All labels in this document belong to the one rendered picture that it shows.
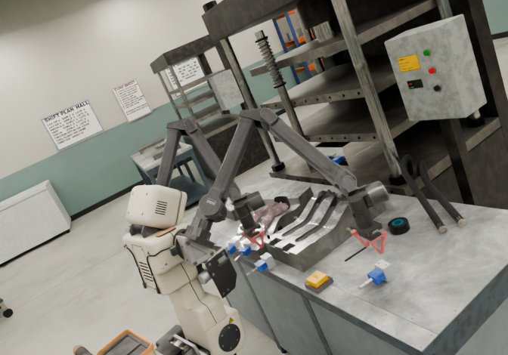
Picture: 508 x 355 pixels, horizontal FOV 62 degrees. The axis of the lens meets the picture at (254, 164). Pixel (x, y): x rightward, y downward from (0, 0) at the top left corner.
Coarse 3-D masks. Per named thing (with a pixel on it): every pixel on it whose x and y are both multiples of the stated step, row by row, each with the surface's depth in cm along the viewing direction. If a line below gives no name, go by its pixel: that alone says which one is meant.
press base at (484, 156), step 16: (480, 144) 232; (496, 144) 239; (480, 160) 233; (496, 160) 240; (448, 176) 221; (480, 176) 233; (496, 176) 241; (448, 192) 221; (480, 192) 234; (496, 192) 241
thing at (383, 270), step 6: (378, 264) 145; (384, 264) 144; (390, 264) 143; (372, 270) 146; (378, 270) 144; (384, 270) 142; (390, 270) 143; (372, 276) 142; (378, 276) 142; (384, 276) 143; (390, 276) 143; (366, 282) 142; (378, 282) 142; (360, 288) 142
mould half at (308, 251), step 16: (320, 208) 191; (336, 208) 182; (384, 208) 189; (336, 224) 176; (288, 240) 180; (304, 240) 175; (320, 240) 172; (336, 240) 177; (272, 256) 190; (288, 256) 174; (304, 256) 169; (320, 256) 173; (304, 272) 169
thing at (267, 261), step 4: (260, 256) 185; (264, 256) 184; (268, 256) 182; (260, 260) 185; (264, 260) 182; (268, 260) 182; (272, 260) 183; (256, 264) 183; (260, 264) 181; (264, 264) 181; (268, 264) 182; (272, 264) 183; (256, 268) 182; (260, 268) 181; (264, 268) 182; (268, 268) 183; (252, 272) 181
